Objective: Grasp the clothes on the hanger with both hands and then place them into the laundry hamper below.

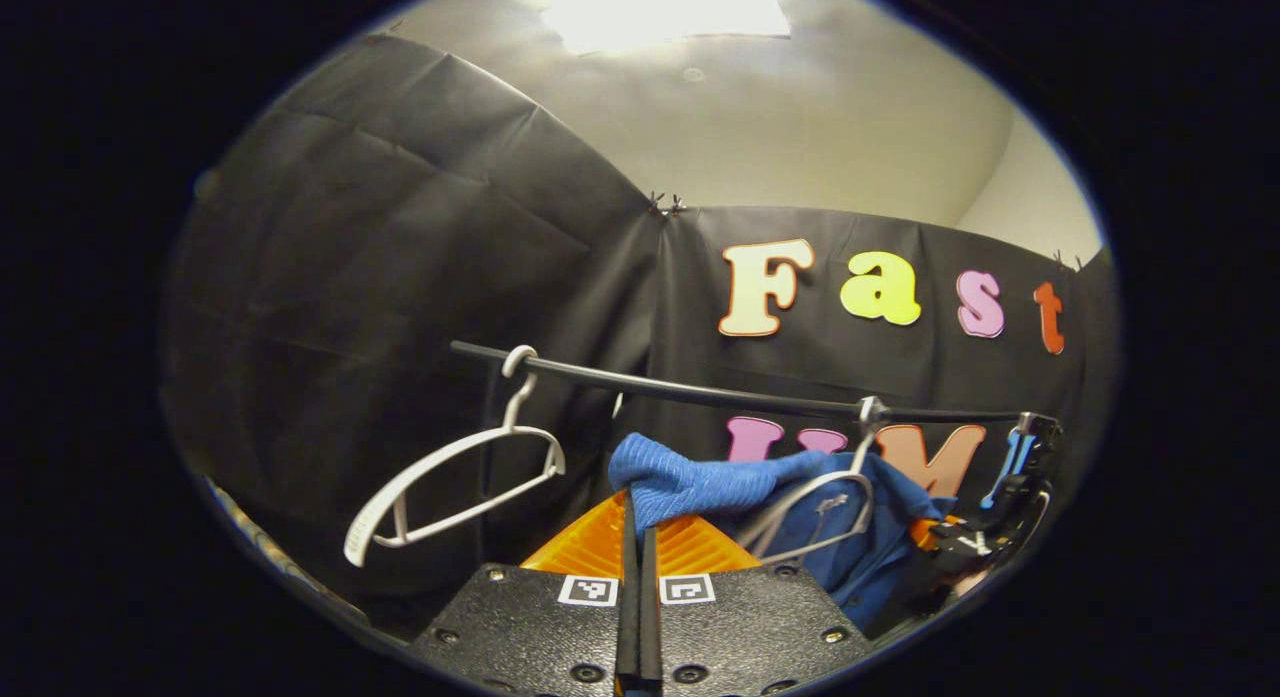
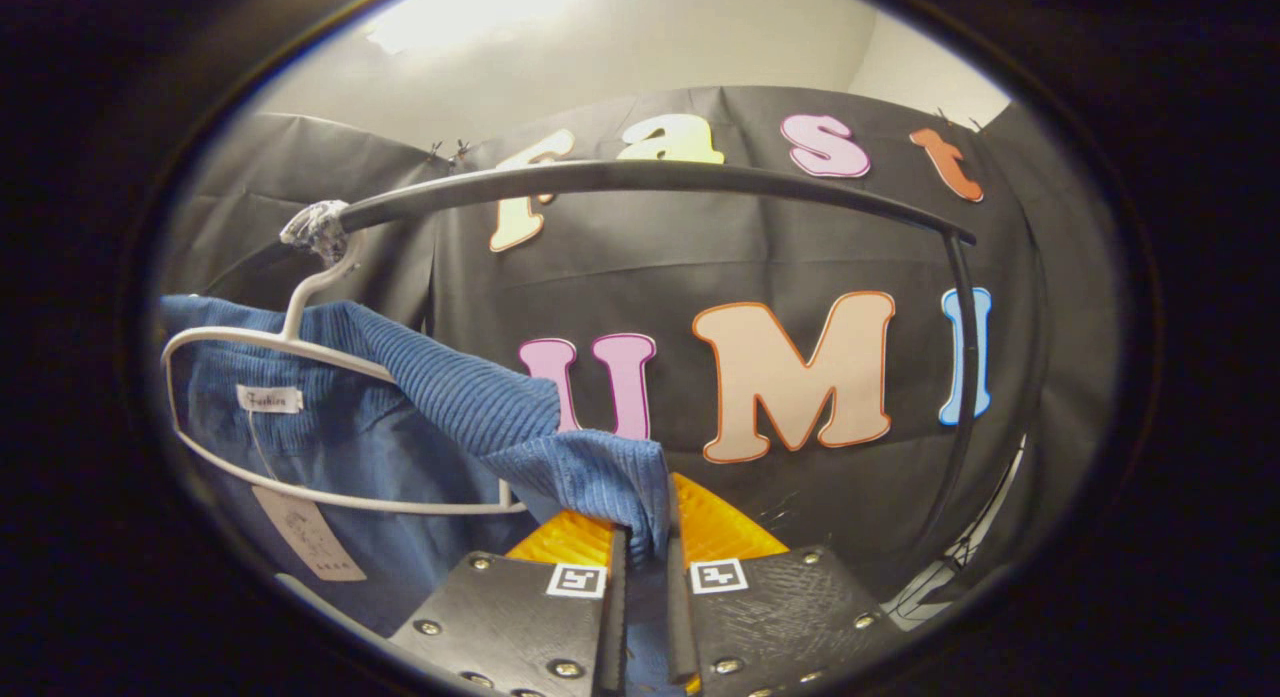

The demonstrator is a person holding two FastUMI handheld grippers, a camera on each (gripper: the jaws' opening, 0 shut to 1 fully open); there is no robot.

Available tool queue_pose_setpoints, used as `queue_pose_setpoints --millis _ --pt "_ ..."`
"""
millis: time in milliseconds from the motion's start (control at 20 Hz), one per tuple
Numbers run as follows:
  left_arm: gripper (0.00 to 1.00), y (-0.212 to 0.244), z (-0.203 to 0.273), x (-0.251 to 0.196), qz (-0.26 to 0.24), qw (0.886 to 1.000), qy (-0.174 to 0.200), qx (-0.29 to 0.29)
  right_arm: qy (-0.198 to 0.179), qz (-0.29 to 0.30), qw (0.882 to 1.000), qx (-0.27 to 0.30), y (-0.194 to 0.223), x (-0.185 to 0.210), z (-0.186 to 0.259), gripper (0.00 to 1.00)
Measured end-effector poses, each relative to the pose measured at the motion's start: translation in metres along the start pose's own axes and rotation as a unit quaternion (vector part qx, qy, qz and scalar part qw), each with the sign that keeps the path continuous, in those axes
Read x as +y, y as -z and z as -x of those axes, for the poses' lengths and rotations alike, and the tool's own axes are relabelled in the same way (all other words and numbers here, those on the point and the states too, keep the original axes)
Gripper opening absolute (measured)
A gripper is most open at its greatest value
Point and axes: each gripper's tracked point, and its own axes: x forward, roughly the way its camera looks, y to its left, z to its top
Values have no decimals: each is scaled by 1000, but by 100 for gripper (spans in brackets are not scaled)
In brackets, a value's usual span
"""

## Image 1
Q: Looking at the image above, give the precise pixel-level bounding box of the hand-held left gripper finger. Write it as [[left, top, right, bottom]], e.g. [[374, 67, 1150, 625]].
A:
[[410, 490, 642, 697], [640, 514, 875, 697]]

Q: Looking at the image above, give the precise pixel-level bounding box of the blue shirt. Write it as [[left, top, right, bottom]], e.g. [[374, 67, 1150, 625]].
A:
[[608, 432, 961, 633]]

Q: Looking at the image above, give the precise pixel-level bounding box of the white hanger with taped hook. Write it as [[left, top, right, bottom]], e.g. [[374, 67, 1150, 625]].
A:
[[735, 397, 887, 566]]

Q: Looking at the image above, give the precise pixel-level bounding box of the black clothes rack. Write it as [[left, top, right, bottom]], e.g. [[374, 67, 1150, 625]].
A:
[[450, 340, 1036, 538]]

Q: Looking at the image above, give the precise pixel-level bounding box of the plain white hanger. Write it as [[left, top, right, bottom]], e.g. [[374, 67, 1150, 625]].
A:
[[343, 345, 567, 568]]

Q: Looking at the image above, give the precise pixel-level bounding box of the ceiling light panel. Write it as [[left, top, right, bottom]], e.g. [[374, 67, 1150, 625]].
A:
[[540, 0, 793, 56]]

